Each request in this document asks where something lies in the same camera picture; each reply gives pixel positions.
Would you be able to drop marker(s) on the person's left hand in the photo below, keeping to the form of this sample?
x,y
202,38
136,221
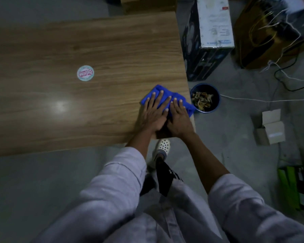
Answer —
x,y
153,118

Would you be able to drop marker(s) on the person's right hand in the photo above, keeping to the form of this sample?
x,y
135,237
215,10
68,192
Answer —
x,y
181,123

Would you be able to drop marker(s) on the blue cloth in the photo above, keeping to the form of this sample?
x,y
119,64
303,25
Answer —
x,y
174,96

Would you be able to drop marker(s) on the blue round waste bin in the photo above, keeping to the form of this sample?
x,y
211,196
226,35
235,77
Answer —
x,y
216,103

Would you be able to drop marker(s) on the round white foil lid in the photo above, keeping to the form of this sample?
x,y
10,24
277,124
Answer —
x,y
85,73

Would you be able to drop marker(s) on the person's right forearm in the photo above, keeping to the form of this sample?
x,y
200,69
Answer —
x,y
207,164

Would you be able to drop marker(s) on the person's left forearm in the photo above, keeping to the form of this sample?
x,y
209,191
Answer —
x,y
140,144

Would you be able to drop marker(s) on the white perforated shoe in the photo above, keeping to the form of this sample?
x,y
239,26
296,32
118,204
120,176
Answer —
x,y
162,148

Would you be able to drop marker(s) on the black trousers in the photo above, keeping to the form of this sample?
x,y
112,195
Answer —
x,y
164,177

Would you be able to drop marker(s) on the wooden table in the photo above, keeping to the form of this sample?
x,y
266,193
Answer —
x,y
66,111

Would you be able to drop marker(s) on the small open white carton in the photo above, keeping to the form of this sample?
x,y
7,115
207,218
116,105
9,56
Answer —
x,y
273,131

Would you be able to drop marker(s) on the light denim shirt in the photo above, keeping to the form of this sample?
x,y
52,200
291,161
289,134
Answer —
x,y
104,199

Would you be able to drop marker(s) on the large brown cardboard box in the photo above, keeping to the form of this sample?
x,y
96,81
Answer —
x,y
245,53

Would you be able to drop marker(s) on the black box with white label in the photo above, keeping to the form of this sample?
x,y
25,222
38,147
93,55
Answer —
x,y
212,22

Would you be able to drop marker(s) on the green object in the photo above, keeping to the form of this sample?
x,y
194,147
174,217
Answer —
x,y
291,187

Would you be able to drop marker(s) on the black electronic device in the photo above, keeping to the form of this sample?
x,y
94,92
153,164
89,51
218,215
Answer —
x,y
291,25

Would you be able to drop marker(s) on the small pale grey device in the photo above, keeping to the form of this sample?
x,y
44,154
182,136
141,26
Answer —
x,y
294,5

